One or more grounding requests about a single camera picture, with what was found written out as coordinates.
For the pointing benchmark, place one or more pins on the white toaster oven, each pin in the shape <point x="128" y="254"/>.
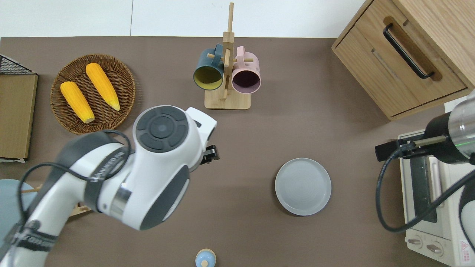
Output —
<point x="445" y="239"/>

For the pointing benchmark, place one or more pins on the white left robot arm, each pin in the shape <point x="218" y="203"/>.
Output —
<point x="156" y="178"/>

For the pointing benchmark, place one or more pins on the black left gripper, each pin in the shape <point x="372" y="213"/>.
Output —
<point x="210" y="154"/>

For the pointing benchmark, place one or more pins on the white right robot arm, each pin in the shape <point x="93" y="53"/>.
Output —
<point x="465" y="118"/>

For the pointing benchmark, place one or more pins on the dark blue mug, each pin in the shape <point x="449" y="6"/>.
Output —
<point x="207" y="76"/>

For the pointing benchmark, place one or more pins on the wooden mug tree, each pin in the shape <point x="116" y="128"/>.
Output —
<point x="227" y="102"/>

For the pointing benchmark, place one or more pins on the pink mug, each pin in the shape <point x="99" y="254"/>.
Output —
<point x="246" y="78"/>

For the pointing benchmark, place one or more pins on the brown wicker basket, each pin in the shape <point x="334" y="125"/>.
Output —
<point x="124" y="79"/>

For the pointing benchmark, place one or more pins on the blue service bell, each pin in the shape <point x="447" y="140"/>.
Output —
<point x="205" y="258"/>

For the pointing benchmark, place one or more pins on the wooden cabinet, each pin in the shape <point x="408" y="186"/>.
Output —
<point x="374" y="55"/>

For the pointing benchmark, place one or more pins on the yellow corn cob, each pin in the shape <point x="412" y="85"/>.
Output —
<point x="102" y="85"/>
<point x="76" y="101"/>

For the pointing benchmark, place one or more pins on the gray plate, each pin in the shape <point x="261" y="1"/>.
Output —
<point x="303" y="187"/>

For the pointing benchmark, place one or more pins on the light blue plate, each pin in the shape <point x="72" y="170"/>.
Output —
<point x="9" y="202"/>

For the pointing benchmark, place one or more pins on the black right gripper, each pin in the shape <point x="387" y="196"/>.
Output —
<point x="441" y="144"/>

